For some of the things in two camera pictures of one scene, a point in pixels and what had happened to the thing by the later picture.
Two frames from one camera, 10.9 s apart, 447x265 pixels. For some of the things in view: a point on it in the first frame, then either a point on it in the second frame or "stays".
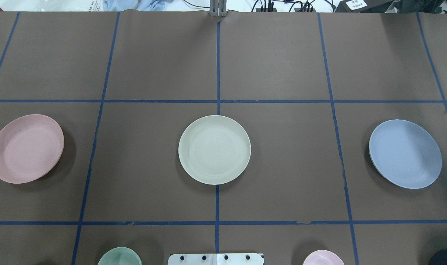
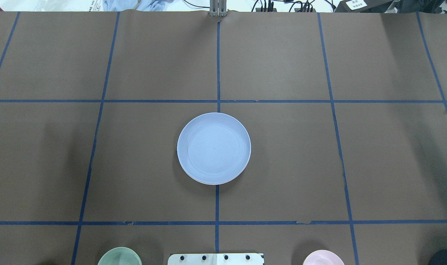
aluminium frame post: x=217 y=8 stays
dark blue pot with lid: x=445 y=257 stays
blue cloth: x=142 y=5 stays
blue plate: x=404 y=155 -> x=213 y=148
